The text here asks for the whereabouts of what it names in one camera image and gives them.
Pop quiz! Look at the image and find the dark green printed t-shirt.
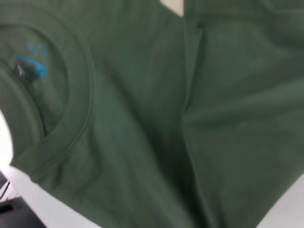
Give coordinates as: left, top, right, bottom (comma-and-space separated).
0, 0, 304, 228

